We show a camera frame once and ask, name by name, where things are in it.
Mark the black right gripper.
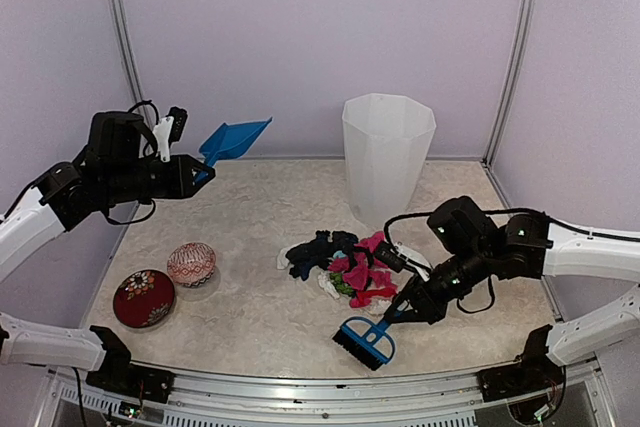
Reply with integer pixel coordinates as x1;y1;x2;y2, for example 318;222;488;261
384;244;493;326

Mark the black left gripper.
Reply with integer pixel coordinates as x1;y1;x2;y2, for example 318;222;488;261
102;152;213;204

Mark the blue hand brush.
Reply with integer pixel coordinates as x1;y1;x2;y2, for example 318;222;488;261
332;316;396;371

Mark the blue dustpan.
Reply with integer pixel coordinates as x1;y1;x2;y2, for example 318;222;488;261
199;117;273;168

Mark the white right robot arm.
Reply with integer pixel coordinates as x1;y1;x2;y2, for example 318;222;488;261
384;213;639;391

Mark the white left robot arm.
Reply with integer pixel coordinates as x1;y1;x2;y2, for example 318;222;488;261
1;107;215;392

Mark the green black paper scrap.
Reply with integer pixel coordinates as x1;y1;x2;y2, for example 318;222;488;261
329;272;356;298

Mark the red white patterned bowl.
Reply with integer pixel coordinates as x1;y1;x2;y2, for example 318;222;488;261
166;242;216;288

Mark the white crumpled paper scrap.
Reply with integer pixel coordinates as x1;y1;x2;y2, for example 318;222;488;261
317;271;341;300

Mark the dark red floral bowl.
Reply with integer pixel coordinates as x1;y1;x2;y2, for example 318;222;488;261
112;269;176;329

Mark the long white paper scrap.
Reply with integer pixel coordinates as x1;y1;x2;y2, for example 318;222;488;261
276;247;291;270

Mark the white translucent plastic bin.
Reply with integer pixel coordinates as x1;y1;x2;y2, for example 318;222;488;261
342;93;436;229

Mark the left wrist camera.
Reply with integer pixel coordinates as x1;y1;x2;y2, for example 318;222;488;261
152;106;188;163

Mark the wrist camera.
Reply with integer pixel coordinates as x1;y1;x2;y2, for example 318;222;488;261
152;106;188;163
374;241;432;281

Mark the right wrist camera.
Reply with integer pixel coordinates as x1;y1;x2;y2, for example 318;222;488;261
374;241;432;281

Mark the aluminium corner post right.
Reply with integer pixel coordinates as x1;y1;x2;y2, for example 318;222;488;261
482;0;536;171

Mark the aluminium corner post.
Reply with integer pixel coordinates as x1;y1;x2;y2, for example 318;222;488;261
107;0;146;104
482;0;536;171

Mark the aluminium front rail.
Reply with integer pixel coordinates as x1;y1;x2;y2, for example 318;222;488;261
34;361;615;426

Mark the aluminium corner post left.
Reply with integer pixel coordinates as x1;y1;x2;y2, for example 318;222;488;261
107;0;146;104

